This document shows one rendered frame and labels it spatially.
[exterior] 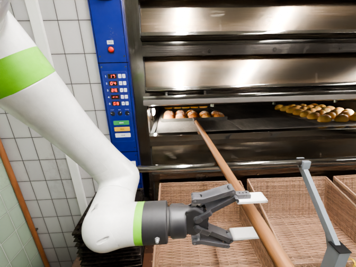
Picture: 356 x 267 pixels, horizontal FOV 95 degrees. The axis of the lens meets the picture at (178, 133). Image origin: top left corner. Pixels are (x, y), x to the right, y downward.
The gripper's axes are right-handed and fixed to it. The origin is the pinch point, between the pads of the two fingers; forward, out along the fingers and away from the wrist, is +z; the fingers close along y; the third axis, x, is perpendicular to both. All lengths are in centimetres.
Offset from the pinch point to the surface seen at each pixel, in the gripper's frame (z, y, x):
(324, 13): 63, -63, -67
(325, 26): 63, -56, -64
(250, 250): 23, 60, -34
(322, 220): 36.0, 18.9, -14.4
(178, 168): -16.8, 2.4, -28.3
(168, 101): -20, -22, -51
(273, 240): 0.2, -1.5, 7.6
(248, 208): -0.7, -1.2, -1.2
